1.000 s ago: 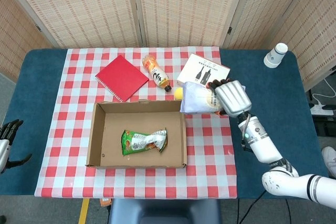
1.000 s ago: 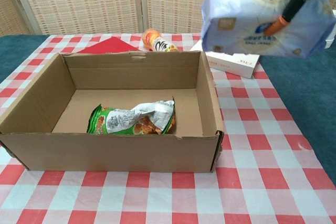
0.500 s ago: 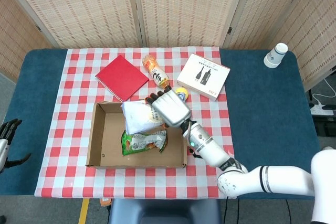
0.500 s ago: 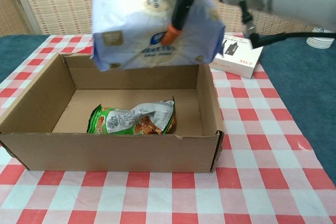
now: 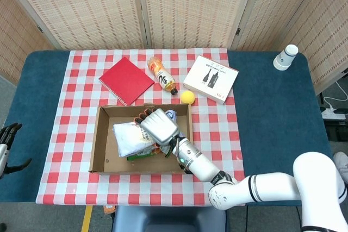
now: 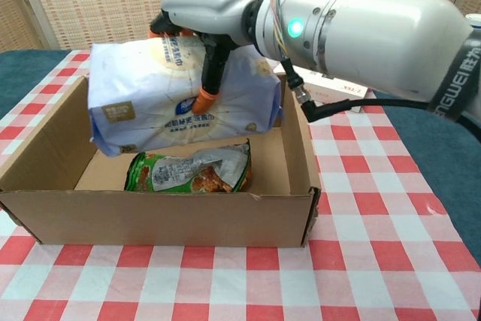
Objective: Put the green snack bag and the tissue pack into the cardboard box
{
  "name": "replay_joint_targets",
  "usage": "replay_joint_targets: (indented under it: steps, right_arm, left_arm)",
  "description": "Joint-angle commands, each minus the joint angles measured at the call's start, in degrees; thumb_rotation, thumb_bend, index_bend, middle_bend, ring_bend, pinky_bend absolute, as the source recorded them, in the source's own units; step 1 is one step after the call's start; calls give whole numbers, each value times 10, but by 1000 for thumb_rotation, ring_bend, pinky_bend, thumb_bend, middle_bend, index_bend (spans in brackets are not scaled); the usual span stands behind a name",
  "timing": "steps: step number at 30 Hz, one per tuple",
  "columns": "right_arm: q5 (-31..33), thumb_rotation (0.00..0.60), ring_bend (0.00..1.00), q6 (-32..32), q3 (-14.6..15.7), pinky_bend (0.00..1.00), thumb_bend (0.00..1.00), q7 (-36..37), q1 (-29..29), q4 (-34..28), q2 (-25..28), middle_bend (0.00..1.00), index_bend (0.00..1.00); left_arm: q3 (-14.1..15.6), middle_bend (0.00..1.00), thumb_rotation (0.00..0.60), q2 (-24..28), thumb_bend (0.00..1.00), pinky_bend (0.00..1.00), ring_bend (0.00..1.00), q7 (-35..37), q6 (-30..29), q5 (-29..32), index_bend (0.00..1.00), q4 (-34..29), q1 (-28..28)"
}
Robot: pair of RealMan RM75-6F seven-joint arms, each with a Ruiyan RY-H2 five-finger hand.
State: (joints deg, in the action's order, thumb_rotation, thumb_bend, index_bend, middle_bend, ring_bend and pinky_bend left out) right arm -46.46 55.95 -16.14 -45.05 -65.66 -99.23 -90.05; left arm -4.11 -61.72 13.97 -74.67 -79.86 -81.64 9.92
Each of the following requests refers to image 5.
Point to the stack of white paper cups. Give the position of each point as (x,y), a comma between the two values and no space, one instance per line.
(284,59)

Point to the teal felt table cover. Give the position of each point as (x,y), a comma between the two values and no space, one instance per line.
(272,120)

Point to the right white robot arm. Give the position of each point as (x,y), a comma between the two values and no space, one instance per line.
(195,158)

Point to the small orange object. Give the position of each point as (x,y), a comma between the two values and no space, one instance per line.
(109,209)

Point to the orange drink bottle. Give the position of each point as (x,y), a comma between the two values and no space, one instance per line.
(163,78)

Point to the green snack bag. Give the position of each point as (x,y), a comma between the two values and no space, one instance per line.
(138,156)

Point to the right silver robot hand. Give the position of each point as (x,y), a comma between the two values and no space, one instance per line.
(160,127)

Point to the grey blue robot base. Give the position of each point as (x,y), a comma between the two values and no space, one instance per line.
(163,221)

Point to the open brown cardboard box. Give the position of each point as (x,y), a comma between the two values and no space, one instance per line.
(108,161)

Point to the beige woven folding screen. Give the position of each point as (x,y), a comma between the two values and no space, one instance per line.
(81,12)

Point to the metal screen hinge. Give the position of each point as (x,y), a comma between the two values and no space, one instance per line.
(40,28)
(238,31)

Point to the purple tissue pack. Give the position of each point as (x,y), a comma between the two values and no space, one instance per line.
(127,137)

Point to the yellow foam ball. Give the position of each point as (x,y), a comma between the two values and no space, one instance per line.
(187,97)

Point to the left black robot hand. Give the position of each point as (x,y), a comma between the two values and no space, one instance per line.
(3,156)

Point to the white flat product box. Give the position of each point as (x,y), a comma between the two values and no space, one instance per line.
(209,80)

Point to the white shoe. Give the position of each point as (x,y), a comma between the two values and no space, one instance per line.
(342,164)

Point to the red white checkered tablecloth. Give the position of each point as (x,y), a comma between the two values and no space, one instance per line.
(68,134)

